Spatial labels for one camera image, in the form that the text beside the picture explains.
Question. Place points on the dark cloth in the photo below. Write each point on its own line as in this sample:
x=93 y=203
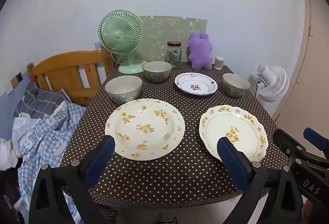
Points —
x=9 y=188

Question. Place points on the blue checked blanket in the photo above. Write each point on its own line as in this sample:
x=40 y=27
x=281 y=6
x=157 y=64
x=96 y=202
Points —
x=48 y=136

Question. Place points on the glass jar with brown lid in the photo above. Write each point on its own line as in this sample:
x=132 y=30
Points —
x=174 y=55

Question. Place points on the beige wall socket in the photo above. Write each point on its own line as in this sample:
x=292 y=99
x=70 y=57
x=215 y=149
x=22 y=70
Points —
x=12 y=83

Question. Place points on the white cloth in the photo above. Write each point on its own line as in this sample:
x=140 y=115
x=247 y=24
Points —
x=6 y=152

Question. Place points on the white fan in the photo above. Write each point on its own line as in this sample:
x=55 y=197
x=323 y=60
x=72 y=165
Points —
x=275 y=82

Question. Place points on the green patterned board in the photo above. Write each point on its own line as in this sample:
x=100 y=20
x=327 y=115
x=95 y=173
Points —
x=167 y=31

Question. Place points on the cream bowl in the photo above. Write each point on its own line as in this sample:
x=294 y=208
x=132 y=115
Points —
x=156 y=71

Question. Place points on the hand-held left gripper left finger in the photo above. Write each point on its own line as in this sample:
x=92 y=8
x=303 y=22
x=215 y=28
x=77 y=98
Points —
x=99 y=159

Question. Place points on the cotton swab container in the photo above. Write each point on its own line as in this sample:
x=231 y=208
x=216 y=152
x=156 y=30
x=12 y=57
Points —
x=219 y=63

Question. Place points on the brown polka dot tablecloth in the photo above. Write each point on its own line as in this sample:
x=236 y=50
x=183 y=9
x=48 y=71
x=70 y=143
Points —
x=190 y=111

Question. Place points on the large yellow floral plate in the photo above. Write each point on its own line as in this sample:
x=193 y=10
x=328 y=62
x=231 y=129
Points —
x=145 y=129

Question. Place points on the patterned bowl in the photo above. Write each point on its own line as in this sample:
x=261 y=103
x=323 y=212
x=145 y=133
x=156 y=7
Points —
x=236 y=84

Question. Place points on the scalloped yellow floral plate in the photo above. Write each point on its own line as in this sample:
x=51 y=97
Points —
x=239 y=126

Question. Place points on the white plate with red print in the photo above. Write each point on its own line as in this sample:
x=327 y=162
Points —
x=196 y=84

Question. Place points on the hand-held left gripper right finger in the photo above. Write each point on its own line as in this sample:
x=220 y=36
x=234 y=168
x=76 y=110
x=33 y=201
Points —
x=231 y=159

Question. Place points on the purple plush toy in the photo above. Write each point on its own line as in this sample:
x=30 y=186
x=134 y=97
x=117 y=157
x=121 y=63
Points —
x=200 y=52

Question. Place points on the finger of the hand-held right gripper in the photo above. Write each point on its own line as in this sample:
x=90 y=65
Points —
x=284 y=139
x=313 y=137

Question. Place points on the green desk fan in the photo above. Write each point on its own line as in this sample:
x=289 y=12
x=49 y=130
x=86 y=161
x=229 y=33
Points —
x=120 y=34

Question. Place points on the beige door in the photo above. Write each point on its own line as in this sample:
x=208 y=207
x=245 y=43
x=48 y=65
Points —
x=316 y=59

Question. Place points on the dark wall switch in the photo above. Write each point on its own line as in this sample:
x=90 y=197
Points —
x=18 y=76

